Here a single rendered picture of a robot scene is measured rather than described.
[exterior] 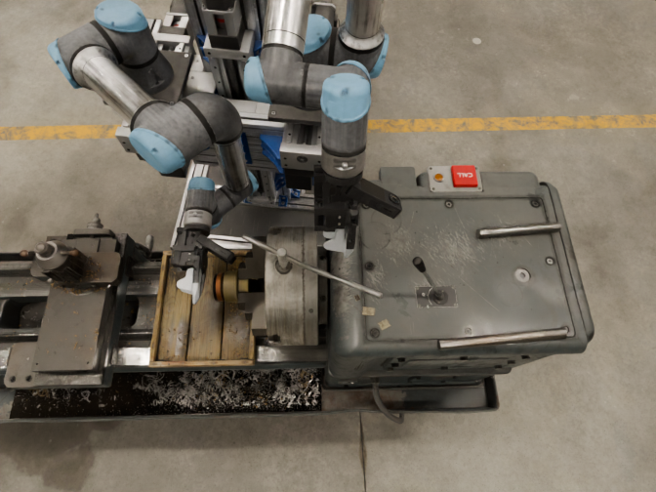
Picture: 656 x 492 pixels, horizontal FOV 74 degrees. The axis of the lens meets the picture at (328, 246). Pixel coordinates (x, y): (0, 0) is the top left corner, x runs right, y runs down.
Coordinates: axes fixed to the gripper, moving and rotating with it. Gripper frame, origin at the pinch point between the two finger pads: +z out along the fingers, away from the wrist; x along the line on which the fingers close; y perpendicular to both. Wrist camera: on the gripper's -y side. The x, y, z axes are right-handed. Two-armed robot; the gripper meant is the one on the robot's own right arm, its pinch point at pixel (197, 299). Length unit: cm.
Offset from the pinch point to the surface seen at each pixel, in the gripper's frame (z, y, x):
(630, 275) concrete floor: -40, -206, -101
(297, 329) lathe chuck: 9.5, -26.4, 9.7
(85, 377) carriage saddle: 18.7, 32.1, -15.7
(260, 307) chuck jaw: 3.1, -16.9, 4.9
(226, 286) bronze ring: -2.3, -8.1, 4.4
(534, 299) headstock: 4, -80, 21
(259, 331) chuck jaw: 9.3, -17.0, 5.4
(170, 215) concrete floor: -75, 46, -113
